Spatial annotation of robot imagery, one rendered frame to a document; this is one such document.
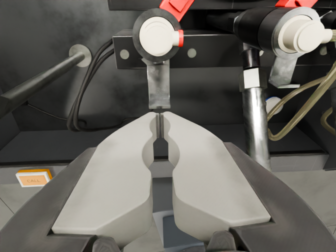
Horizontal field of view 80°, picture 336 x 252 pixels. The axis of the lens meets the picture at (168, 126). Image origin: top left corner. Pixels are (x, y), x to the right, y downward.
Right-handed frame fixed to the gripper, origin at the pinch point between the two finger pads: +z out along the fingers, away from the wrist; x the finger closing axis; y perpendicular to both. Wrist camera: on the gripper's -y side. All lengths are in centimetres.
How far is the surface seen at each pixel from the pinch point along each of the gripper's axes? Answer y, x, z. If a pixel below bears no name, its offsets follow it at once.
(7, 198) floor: 132, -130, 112
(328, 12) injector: -5.3, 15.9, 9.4
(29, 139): 17.6, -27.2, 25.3
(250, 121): 2.3, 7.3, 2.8
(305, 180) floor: 126, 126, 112
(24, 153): 17.6, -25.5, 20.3
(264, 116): 1.8, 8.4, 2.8
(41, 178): 19.1, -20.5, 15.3
